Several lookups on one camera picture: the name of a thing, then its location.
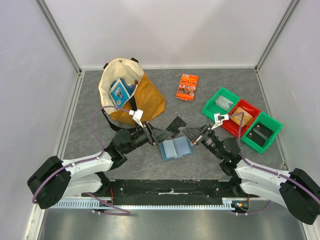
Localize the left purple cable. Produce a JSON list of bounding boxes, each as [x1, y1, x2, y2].
[[31, 105, 136, 216]]

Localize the red bin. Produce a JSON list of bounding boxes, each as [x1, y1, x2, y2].
[[222, 99, 261, 137]]

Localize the tan tote bag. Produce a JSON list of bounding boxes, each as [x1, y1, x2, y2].
[[98, 57, 166, 126]]

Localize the green bin near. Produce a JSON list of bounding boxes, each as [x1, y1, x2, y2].
[[241, 112, 283, 154]]

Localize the black credit card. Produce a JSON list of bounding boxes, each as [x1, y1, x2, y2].
[[165, 116, 187, 139]]

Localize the black cards in bin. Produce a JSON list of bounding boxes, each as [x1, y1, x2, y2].
[[247, 122, 274, 147]]

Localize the blue box in bag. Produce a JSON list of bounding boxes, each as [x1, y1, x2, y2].
[[108, 78, 134, 108]]

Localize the left aluminium frame post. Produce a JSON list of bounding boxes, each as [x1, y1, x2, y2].
[[35, 0, 82, 75]]

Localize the slotted cable duct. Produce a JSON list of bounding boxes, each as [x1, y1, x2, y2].
[[50, 198, 235, 211]]

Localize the gold cards in bin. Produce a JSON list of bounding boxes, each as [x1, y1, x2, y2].
[[229, 107, 253, 128]]

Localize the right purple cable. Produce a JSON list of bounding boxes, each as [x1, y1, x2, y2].
[[228, 112, 320, 216]]

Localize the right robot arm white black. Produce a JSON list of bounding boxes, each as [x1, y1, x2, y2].
[[179, 124, 320, 225]]

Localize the orange screw box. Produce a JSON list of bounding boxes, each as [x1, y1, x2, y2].
[[176, 73, 199, 101]]

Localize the silver cards in bin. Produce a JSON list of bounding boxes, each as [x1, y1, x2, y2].
[[215, 95, 234, 111]]

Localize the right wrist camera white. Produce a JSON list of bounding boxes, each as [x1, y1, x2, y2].
[[211, 113, 230, 130]]

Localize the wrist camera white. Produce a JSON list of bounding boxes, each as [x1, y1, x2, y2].
[[129, 109, 144, 127], [211, 113, 230, 130]]

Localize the blue card holder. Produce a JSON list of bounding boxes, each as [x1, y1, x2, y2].
[[159, 136, 193, 161]]

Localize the right aluminium frame post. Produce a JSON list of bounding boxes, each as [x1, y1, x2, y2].
[[254, 0, 300, 73]]

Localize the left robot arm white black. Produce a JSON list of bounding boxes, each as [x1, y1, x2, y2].
[[27, 122, 174, 209]]

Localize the aluminium frame post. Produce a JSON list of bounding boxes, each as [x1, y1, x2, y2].
[[254, 0, 300, 73], [35, 0, 82, 75]]

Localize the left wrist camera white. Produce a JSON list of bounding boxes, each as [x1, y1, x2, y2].
[[129, 109, 144, 127]]

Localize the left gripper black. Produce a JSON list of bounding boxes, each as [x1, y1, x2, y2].
[[123, 121, 174, 154]]

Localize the purple cable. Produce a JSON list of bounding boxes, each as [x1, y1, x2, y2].
[[31, 105, 136, 216], [228, 112, 320, 216]]

